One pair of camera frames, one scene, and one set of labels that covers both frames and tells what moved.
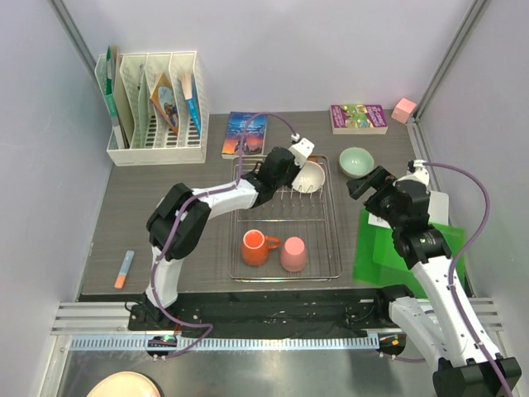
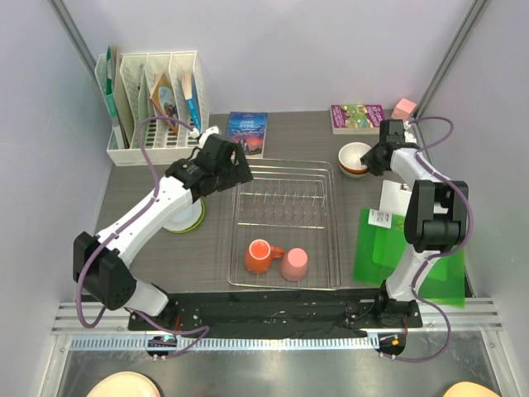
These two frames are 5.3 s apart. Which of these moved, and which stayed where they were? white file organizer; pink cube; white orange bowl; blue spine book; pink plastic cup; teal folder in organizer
Moved: white orange bowl; pink plastic cup
Stayed: white file organizer; teal folder in organizer; pink cube; blue spine book
